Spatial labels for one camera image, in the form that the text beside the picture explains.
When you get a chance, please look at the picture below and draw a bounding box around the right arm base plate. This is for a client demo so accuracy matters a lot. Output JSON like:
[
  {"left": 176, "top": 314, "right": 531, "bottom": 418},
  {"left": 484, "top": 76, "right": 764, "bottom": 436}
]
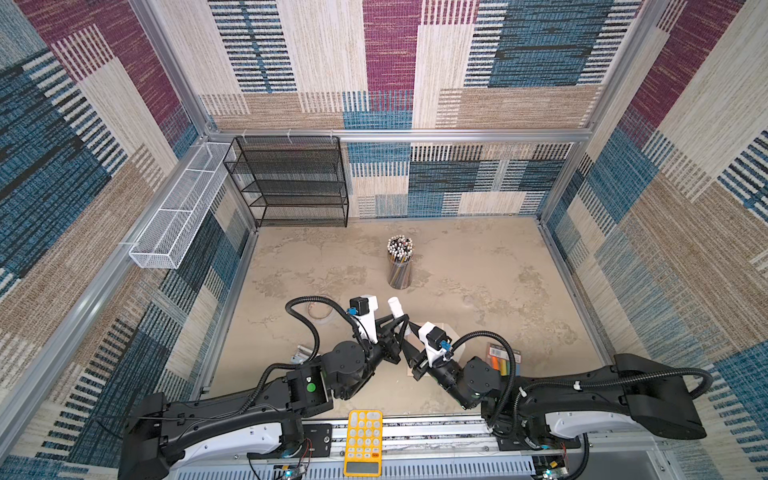
[{"left": 492, "top": 415, "right": 583, "bottom": 451}]

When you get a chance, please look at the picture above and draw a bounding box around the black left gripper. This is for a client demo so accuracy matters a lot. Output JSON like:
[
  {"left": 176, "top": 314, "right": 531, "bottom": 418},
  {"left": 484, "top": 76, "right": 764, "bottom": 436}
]
[{"left": 336, "top": 313, "right": 405, "bottom": 402}]

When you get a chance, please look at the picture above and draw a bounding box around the black wire shelf rack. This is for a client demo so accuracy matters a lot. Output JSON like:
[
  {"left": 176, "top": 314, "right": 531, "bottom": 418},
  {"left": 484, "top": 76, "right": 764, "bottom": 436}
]
[{"left": 223, "top": 136, "right": 350, "bottom": 228}]

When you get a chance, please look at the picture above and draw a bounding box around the aluminium front rail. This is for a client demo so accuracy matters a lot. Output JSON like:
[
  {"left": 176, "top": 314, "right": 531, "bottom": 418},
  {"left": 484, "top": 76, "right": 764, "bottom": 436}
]
[{"left": 155, "top": 407, "right": 655, "bottom": 463}]

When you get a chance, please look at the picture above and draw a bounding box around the pack of coloured highlighters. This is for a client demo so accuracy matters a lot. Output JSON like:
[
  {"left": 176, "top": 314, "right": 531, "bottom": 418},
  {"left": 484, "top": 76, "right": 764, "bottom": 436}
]
[{"left": 485, "top": 342, "right": 522, "bottom": 377}]

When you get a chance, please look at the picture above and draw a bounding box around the metal cup of pencils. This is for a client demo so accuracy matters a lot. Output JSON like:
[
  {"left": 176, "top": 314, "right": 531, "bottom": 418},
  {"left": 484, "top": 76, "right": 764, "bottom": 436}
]
[{"left": 387, "top": 234, "right": 413, "bottom": 290}]

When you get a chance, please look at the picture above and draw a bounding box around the white glue stick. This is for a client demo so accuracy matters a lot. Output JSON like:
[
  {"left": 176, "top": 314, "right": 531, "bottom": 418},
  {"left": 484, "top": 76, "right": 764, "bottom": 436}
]
[{"left": 387, "top": 297, "right": 405, "bottom": 319}]

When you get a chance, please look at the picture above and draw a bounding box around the light blue stapler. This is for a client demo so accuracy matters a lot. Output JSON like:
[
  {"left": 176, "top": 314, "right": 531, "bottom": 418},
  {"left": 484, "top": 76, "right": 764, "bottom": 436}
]
[{"left": 291, "top": 345, "right": 318, "bottom": 365}]

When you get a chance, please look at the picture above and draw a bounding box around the yellow calculator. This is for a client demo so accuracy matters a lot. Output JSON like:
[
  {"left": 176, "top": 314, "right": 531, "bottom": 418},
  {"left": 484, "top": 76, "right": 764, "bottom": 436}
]
[{"left": 343, "top": 410, "right": 383, "bottom": 478}]

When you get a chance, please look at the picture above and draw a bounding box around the white wire mesh basket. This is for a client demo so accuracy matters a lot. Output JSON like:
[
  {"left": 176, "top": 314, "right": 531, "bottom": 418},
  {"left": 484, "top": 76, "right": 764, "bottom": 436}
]
[{"left": 129, "top": 142, "right": 230, "bottom": 269}]

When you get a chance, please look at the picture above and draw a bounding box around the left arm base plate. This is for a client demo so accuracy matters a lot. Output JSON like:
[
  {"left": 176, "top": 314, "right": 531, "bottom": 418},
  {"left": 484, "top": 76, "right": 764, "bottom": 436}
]
[{"left": 246, "top": 423, "right": 333, "bottom": 460}]

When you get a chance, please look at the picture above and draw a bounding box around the white tape roll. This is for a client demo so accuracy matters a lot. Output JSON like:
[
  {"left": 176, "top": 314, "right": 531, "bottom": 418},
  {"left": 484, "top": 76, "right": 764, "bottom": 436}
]
[{"left": 307, "top": 302, "right": 334, "bottom": 325}]

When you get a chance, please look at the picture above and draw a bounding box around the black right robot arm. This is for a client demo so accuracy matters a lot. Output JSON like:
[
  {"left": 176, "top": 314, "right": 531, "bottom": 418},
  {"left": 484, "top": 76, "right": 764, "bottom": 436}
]
[{"left": 402, "top": 332, "right": 714, "bottom": 450}]

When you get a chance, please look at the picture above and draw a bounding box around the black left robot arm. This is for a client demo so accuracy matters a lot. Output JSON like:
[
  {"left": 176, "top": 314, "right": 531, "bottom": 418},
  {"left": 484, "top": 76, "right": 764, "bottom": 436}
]
[{"left": 118, "top": 296, "right": 409, "bottom": 479}]

